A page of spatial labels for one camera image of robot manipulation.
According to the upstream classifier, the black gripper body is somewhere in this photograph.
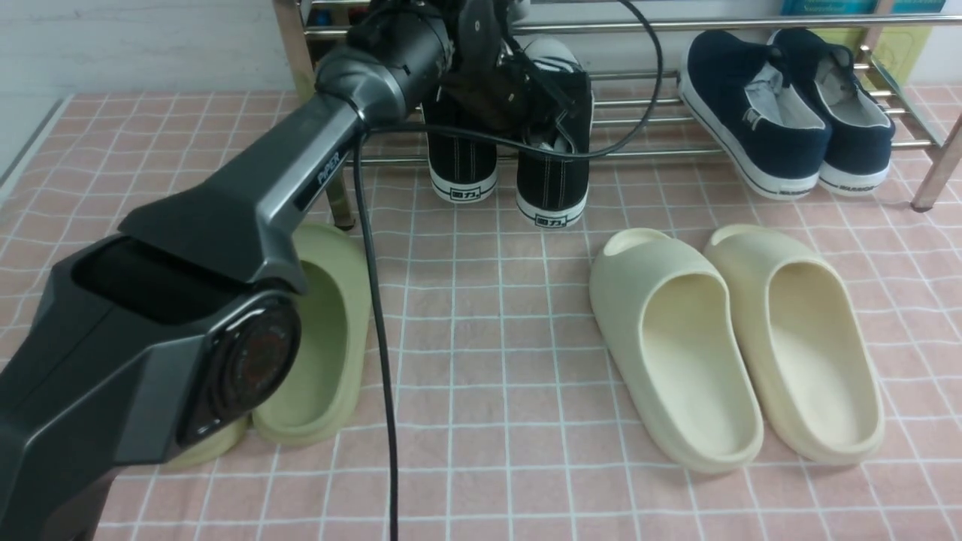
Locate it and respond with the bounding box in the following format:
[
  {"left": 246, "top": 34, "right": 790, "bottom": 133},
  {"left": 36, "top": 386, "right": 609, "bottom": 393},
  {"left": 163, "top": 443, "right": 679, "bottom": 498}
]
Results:
[{"left": 443, "top": 1, "right": 573, "bottom": 136}]

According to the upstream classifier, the black canvas sneaker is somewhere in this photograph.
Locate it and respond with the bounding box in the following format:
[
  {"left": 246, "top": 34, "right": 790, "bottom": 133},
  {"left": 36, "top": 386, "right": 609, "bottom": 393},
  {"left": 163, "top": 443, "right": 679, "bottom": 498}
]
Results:
[
  {"left": 422, "top": 88, "right": 498, "bottom": 204},
  {"left": 516, "top": 37, "right": 594, "bottom": 229}
]

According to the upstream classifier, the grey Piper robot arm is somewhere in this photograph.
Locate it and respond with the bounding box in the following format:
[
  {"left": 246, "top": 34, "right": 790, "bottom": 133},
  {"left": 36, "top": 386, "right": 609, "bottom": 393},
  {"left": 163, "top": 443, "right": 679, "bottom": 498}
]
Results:
[{"left": 1, "top": 1, "right": 526, "bottom": 540}]

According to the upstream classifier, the steel shoe rack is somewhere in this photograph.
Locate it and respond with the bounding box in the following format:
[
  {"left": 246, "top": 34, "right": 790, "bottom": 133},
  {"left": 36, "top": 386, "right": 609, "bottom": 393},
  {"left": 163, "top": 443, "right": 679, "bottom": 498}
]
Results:
[{"left": 272, "top": 0, "right": 962, "bottom": 230}]

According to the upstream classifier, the navy slip-on shoe left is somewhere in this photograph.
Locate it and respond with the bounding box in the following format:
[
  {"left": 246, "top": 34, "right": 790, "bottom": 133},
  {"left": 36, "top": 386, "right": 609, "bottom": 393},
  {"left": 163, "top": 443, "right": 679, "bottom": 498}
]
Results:
[{"left": 677, "top": 30, "right": 831, "bottom": 200}]

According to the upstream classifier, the navy slip-on shoe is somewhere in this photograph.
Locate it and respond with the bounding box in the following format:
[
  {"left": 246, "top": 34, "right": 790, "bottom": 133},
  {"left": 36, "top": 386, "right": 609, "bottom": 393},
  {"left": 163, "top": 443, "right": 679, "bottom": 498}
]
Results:
[
  {"left": 677, "top": 30, "right": 831, "bottom": 200},
  {"left": 769, "top": 28, "right": 894, "bottom": 198}
]

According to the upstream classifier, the cream left foam slipper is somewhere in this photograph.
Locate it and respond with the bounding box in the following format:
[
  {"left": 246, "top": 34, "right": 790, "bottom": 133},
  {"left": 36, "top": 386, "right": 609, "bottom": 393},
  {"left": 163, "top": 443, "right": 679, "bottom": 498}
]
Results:
[{"left": 588, "top": 228, "right": 764, "bottom": 475}]

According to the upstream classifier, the cream foam slipper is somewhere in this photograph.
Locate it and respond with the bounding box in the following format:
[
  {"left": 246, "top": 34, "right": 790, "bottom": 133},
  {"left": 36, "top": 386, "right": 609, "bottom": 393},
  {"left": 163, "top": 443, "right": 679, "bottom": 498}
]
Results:
[
  {"left": 588, "top": 228, "right": 764, "bottom": 475},
  {"left": 703, "top": 225, "right": 885, "bottom": 465}
]

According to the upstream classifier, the pink grid tablecloth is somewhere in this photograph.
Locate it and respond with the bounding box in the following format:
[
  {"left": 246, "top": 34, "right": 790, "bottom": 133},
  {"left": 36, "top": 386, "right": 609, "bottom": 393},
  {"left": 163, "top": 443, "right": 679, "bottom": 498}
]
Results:
[{"left": 2, "top": 92, "right": 960, "bottom": 540}]

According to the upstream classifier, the cream right foam slipper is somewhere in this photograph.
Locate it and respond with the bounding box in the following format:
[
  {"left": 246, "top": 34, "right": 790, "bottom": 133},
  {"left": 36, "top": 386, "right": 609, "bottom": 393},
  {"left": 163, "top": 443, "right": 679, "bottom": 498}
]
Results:
[{"left": 703, "top": 225, "right": 885, "bottom": 465}]

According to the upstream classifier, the green right foam slipper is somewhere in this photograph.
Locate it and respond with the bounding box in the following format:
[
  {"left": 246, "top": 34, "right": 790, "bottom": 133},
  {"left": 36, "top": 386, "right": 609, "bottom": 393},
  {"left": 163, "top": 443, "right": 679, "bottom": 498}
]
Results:
[{"left": 252, "top": 223, "right": 372, "bottom": 446}]

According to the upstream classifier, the green foam slipper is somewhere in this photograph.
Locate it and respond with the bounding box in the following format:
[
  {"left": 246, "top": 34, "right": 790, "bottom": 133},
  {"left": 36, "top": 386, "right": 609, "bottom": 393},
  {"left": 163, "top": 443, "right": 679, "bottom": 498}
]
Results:
[
  {"left": 164, "top": 416, "right": 250, "bottom": 470},
  {"left": 252, "top": 223, "right": 372, "bottom": 446}
]

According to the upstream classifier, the navy slip-on shoe right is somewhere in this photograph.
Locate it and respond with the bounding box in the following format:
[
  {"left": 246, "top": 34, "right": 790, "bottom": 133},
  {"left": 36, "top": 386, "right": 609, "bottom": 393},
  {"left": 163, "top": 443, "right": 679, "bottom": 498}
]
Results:
[{"left": 769, "top": 28, "right": 894, "bottom": 198}]

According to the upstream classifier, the green left foam slipper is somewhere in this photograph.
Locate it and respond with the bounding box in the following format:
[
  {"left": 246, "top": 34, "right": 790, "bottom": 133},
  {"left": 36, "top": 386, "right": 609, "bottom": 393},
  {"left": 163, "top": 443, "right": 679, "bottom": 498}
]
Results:
[{"left": 164, "top": 416, "right": 250, "bottom": 470}]

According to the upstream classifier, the yellow green box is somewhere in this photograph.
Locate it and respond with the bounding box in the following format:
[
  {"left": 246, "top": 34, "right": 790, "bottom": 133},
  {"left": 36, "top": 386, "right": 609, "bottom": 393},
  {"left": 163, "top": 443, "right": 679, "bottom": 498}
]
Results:
[{"left": 814, "top": 26, "right": 932, "bottom": 86}]

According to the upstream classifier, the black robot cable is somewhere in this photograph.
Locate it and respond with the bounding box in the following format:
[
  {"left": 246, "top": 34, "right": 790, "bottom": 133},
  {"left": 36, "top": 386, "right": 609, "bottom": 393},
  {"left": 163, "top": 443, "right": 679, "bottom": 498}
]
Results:
[{"left": 350, "top": 0, "right": 664, "bottom": 541}]

